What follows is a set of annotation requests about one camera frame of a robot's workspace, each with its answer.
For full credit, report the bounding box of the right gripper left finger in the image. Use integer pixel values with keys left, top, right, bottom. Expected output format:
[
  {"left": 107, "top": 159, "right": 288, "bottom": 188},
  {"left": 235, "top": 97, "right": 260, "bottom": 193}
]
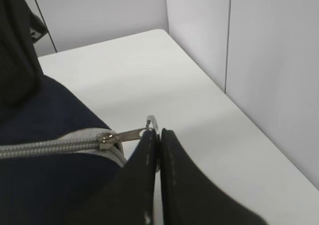
[{"left": 82, "top": 129, "right": 157, "bottom": 225}]

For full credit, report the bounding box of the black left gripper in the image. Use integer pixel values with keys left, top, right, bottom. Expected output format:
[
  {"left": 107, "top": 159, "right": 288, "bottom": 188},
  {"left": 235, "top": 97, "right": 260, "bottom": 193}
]
[{"left": 0, "top": 0, "right": 47, "bottom": 106}]

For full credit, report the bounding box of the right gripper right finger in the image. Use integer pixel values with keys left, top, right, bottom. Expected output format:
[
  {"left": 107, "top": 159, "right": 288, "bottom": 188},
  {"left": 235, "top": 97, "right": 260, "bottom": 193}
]
[{"left": 159, "top": 129, "right": 266, "bottom": 225}]

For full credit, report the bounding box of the navy blue lunch bag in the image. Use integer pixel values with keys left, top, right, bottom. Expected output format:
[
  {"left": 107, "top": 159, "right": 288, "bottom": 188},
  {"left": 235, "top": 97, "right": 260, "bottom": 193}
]
[{"left": 0, "top": 74, "right": 140, "bottom": 225}]

